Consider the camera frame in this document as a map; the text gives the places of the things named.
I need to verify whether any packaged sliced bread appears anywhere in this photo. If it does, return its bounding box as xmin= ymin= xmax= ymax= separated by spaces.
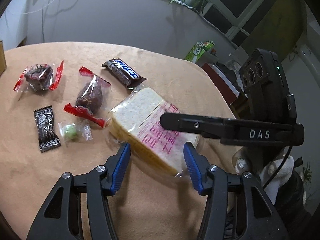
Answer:
xmin=106 ymin=87 xmax=200 ymax=177

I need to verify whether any green candy clear wrapper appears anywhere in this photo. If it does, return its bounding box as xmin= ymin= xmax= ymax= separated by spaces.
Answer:
xmin=58 ymin=120 xmax=93 ymax=146

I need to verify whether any oval date snack red wrapper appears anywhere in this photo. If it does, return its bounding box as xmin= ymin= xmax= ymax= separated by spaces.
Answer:
xmin=63 ymin=66 xmax=111 ymax=128

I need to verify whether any black candy wrapper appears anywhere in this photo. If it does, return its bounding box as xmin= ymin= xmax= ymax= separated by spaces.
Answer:
xmin=34 ymin=105 xmax=61 ymax=153

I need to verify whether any round date snack red wrapper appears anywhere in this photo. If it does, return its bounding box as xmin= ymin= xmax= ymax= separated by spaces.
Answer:
xmin=13 ymin=61 xmax=64 ymax=93

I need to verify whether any green carton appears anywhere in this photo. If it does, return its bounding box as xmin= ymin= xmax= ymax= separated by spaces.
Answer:
xmin=184 ymin=41 xmax=215 ymax=63

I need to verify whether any beige table cloth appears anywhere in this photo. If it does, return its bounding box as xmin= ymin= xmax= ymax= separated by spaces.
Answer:
xmin=1 ymin=42 xmax=233 ymax=239

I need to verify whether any cardboard box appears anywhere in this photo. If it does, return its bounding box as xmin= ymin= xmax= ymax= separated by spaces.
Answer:
xmin=0 ymin=40 xmax=7 ymax=75

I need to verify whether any black camera box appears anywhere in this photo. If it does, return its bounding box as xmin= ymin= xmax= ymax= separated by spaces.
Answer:
xmin=240 ymin=48 xmax=297 ymax=125

